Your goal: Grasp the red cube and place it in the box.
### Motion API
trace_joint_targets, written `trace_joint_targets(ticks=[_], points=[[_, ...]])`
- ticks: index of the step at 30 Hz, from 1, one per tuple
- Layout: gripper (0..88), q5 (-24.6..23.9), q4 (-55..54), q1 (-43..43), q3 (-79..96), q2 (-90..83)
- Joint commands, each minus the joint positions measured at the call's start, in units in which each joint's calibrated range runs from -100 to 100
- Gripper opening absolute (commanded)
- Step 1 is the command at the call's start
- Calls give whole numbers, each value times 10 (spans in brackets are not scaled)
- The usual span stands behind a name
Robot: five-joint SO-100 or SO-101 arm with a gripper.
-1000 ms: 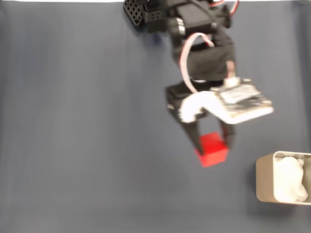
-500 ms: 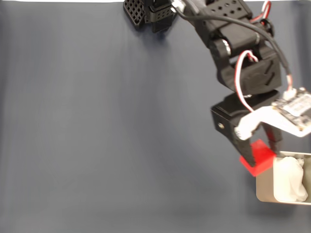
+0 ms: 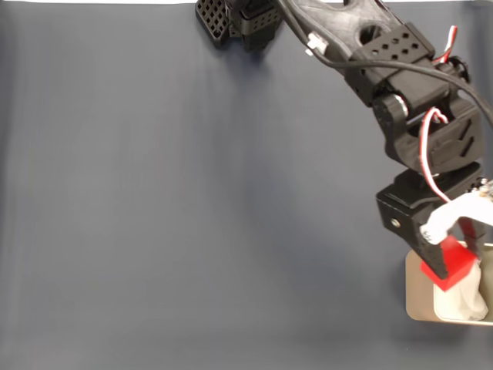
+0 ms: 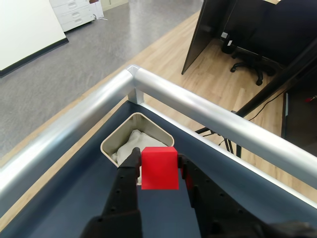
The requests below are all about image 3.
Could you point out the white crumpled paper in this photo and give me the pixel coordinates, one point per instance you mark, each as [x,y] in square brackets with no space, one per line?
[466,300]

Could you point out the beige plastic box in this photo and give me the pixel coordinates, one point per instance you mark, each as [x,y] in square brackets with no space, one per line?
[418,300]

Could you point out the red cube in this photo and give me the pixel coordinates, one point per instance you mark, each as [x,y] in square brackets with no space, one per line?
[458,264]

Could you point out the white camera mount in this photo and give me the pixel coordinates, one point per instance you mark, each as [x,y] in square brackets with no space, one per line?
[462,208]

